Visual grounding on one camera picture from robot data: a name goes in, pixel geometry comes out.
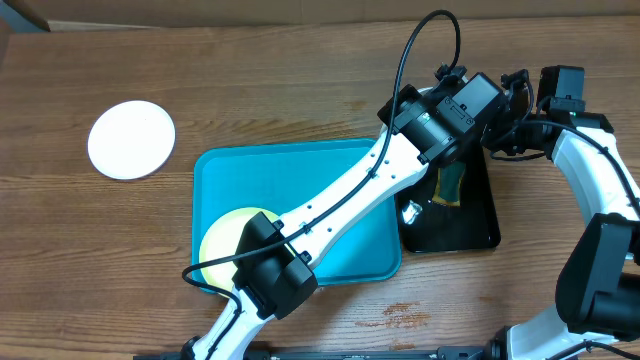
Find white plate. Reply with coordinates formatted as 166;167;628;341
87;100;176;180
392;85;432;134

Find yellow green sponge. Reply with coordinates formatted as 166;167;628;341
432;162;466;207

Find yellow plate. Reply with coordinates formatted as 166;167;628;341
198;207;278;291

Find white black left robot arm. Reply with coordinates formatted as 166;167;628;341
182;73;514;359

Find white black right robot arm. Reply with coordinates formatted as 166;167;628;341
482;65;639;359

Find black plastic tray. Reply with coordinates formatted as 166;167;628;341
395;144;501;253

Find teal plastic tray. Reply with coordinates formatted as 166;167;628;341
191;139;402;286

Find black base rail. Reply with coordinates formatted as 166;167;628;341
133;342;506;360

